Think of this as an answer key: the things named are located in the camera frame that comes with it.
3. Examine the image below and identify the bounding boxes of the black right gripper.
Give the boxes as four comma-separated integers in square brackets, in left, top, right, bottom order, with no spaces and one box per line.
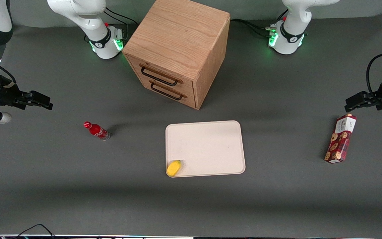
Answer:
[0,83,53,110]

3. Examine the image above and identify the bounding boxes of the red coke bottle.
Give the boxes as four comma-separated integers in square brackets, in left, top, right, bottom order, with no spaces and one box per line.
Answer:
[84,121,110,141]

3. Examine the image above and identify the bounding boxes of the cream rectangular tray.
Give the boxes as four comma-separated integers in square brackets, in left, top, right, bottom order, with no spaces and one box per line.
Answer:
[165,120,246,178]

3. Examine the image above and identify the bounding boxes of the red tartan cookie box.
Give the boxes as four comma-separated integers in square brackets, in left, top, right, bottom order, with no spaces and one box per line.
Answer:
[324,114,357,164]

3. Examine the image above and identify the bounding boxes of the wooden drawer front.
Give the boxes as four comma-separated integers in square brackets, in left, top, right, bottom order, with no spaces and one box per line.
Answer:
[127,55,195,98]
[134,71,197,109]

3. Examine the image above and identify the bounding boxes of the yellow lemon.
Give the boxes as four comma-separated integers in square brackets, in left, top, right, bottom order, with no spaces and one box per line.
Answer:
[166,160,182,177]

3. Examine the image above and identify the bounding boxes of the wooden drawer cabinet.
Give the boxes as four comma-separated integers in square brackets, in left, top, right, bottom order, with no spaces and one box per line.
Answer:
[122,0,230,110]

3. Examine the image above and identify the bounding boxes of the black right arm base cable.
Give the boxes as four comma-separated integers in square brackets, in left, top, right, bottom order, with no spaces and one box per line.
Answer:
[104,7,139,26]

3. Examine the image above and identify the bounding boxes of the black arm base cable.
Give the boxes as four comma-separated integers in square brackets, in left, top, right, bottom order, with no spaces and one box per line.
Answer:
[230,19,278,38]
[104,7,139,26]

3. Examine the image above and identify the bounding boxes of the black table edge cable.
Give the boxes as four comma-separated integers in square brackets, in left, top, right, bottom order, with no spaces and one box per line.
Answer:
[11,224,56,239]

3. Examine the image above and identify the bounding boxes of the black drawer handle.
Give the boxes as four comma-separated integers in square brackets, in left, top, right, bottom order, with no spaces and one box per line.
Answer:
[140,66,179,87]
[150,82,183,101]

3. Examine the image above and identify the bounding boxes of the black left arm base cable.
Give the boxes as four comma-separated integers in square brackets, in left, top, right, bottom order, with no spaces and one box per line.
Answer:
[230,19,278,38]

